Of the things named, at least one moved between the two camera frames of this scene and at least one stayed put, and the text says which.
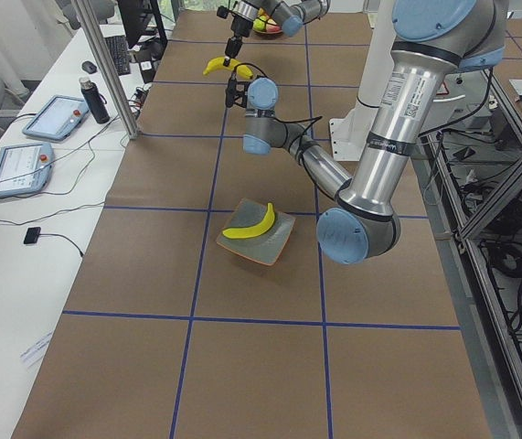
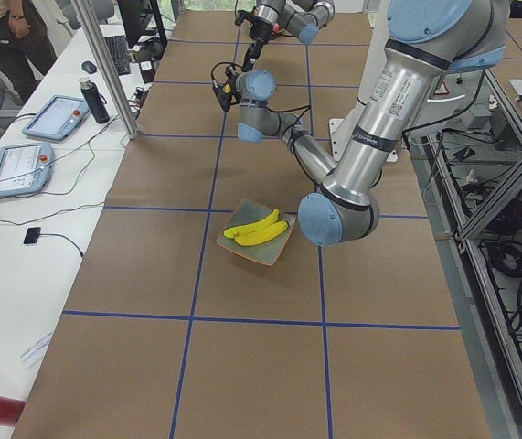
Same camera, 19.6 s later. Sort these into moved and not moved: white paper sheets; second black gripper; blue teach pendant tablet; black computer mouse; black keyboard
Moved: second black gripper
Not moved: white paper sheets; blue teach pendant tablet; black computer mouse; black keyboard
